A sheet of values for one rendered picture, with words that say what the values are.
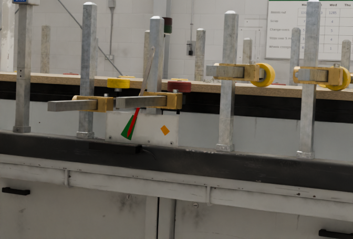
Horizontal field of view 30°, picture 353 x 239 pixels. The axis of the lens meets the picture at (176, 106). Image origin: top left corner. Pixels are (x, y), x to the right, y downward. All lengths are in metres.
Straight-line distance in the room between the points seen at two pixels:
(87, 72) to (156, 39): 0.28
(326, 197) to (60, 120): 1.08
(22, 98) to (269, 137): 0.86
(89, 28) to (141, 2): 7.96
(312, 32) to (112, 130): 0.72
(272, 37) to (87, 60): 7.27
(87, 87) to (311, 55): 0.75
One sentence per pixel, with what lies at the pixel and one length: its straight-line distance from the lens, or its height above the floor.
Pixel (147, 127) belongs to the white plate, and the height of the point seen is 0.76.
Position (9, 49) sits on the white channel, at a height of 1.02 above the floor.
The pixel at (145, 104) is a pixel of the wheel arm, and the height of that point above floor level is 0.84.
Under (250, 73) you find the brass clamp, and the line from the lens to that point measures 1.99.
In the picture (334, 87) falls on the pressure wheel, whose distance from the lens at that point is 2.16.
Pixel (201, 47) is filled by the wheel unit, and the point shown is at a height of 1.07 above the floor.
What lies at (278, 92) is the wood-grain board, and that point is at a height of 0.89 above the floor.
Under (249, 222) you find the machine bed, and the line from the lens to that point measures 2.31.
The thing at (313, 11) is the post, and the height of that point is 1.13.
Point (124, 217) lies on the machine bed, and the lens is 2.49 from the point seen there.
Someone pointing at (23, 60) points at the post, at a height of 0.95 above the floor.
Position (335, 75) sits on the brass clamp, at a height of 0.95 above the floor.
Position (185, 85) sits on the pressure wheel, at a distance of 2.18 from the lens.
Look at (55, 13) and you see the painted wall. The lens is 10.93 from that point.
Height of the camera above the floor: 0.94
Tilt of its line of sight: 3 degrees down
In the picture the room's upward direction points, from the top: 3 degrees clockwise
